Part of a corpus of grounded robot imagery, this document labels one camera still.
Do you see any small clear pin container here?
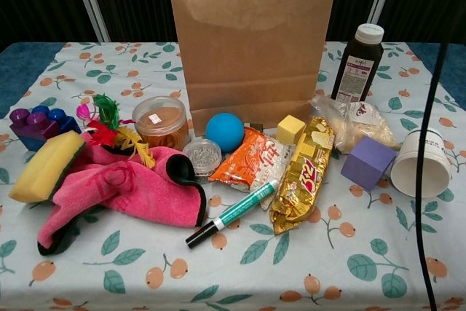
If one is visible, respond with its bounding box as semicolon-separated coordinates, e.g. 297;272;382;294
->
181;138;222;177

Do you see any blue toy brick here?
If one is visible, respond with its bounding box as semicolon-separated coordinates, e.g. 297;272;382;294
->
31;105;82;135

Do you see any purple toy brick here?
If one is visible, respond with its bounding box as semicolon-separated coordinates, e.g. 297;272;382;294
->
9;109;61;151

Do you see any colourful feather shuttlecock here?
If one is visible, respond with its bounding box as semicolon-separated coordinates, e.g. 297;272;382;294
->
85;92;157;170

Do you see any blue ball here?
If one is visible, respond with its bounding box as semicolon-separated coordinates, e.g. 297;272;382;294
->
205;112;245;153

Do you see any orange snack packet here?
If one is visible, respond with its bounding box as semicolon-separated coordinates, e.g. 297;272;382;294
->
208;127;296;210

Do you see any brown paper bag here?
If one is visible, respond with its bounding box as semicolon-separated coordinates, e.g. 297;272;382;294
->
167;0;340;141

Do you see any floral tablecloth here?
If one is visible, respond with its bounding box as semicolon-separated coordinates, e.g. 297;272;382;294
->
0;41;466;311

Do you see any round white container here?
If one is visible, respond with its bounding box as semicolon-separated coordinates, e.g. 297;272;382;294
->
131;95;190;151

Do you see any white paper cup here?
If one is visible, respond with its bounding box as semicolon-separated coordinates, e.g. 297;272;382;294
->
390;127;452;197

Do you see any pink cloth with black edge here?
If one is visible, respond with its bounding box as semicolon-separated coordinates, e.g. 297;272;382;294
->
37;132;208;256

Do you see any dark purple juice bottle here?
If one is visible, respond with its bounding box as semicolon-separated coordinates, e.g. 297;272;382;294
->
330;23;385;103

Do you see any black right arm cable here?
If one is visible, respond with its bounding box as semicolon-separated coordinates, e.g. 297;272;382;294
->
414;43;449;311

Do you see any yellow sponge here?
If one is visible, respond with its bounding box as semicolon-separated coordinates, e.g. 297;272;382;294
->
7;130;87;204

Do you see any yellow foam cube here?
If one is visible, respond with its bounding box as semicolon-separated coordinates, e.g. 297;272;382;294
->
276;114;307;143

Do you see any green marker pen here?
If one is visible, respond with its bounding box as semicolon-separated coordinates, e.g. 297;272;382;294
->
184;179;280;251

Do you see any clear bag of white snacks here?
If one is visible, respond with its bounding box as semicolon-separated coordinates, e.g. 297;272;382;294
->
309;94;401;154

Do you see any gold snack packet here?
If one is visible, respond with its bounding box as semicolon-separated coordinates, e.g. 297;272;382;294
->
268;115;336;236

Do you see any purple foam cube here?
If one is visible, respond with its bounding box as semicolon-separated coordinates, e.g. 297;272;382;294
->
340;135;397;192

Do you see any blue table cover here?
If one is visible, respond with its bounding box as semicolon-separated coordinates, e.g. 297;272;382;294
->
0;41;466;119

